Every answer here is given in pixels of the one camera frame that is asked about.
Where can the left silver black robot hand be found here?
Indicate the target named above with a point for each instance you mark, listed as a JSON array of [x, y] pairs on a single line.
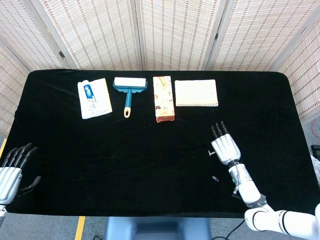
[[8, 182]]

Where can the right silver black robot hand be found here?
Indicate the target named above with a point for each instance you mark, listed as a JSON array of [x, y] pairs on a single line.
[[226, 148]]

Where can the silver paper clip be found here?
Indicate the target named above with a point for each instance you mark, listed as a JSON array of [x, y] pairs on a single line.
[[215, 178]]

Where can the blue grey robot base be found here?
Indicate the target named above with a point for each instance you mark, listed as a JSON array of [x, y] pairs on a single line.
[[157, 228]]

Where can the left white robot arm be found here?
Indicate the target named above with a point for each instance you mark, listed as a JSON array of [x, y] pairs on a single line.
[[2, 212]]

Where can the yellow floor tape strip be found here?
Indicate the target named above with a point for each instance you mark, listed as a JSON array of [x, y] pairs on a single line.
[[80, 228], [3, 147]]

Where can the cream spiral notebook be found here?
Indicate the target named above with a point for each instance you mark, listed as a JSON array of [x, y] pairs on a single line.
[[195, 93]]

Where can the orange snack box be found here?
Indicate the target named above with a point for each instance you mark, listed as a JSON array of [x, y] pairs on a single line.
[[163, 100]]

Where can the woven folding screen panel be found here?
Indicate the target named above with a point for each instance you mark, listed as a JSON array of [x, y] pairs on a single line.
[[303, 72], [27, 32], [97, 35], [10, 95], [260, 35], [177, 35]]

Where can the black velvet tablecloth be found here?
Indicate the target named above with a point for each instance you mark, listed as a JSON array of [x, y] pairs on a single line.
[[125, 162]]

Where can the teal lint roller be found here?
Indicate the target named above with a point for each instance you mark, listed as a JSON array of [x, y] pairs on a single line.
[[129, 90]]

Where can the black screen hinge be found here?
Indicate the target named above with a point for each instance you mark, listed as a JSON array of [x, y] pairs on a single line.
[[216, 35], [61, 54]]

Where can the white blue toothpaste tube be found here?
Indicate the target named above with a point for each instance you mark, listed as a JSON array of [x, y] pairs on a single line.
[[88, 96]]

